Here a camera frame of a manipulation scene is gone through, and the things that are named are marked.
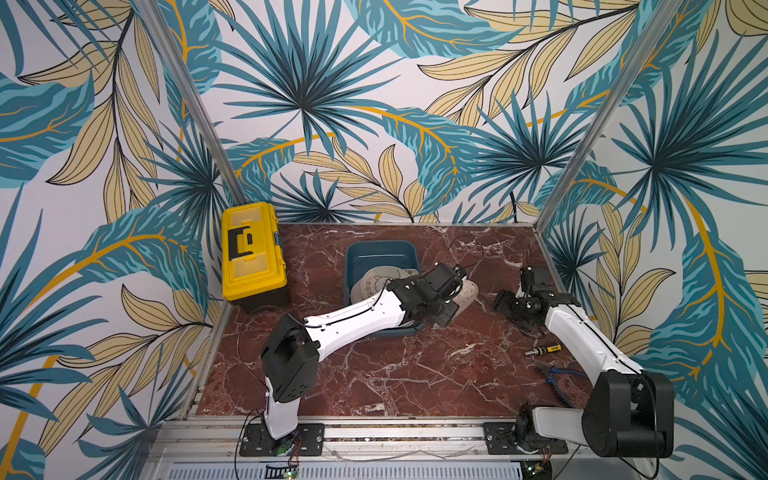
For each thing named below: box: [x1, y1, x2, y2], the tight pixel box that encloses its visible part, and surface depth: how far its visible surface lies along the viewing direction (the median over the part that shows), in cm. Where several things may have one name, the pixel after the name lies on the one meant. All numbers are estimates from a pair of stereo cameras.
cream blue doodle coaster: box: [451, 279, 479, 320], surface depth 86 cm
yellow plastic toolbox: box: [221, 202, 287, 313], surface depth 89 cm
